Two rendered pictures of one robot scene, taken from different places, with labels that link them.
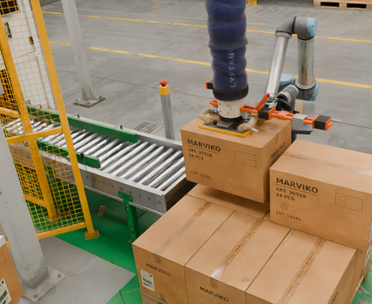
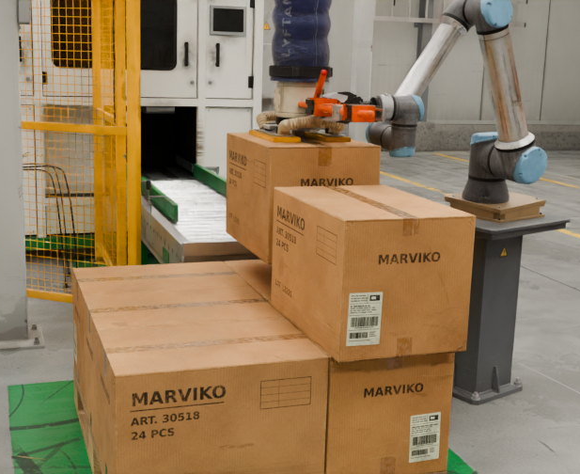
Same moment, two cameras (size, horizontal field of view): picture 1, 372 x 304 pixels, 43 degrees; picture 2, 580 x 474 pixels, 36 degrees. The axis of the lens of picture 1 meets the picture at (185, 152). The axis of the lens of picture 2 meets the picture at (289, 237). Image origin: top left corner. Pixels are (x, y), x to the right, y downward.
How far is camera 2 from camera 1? 2.37 m
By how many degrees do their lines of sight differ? 36
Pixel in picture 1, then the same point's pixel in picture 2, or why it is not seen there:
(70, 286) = (34, 355)
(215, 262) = (122, 304)
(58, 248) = not seen: hidden behind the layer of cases
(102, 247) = not seen: hidden behind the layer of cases
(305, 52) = (489, 62)
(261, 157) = (269, 166)
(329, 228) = (311, 309)
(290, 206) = (285, 266)
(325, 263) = (253, 350)
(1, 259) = not seen: outside the picture
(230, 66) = (284, 19)
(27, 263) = not seen: outside the picture
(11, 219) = not seen: outside the picture
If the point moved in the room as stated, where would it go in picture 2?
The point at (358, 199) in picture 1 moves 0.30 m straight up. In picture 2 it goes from (333, 235) to (337, 126)
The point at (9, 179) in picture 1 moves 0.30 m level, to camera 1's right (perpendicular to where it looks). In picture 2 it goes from (6, 150) to (52, 155)
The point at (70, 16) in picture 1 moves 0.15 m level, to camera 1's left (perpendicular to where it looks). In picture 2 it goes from (356, 86) to (338, 85)
